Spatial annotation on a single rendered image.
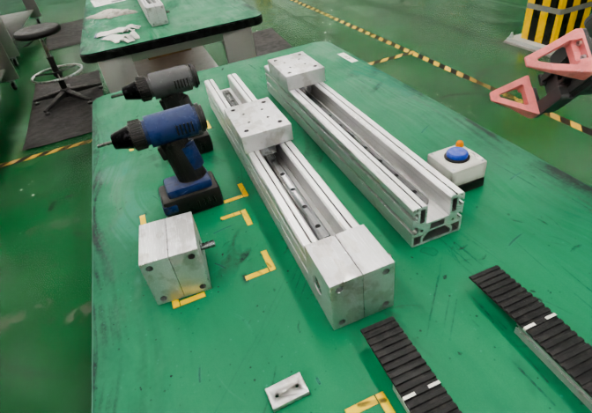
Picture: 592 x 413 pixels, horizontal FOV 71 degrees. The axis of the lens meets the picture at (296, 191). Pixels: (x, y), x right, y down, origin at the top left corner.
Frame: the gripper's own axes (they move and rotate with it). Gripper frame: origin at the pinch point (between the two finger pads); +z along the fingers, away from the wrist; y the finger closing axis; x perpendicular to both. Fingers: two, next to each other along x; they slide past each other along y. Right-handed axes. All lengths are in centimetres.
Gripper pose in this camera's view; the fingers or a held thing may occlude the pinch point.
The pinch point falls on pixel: (512, 80)
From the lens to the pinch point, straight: 70.2
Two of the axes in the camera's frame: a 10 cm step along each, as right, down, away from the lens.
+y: 0.4, -2.7, -9.6
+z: -9.9, 0.9, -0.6
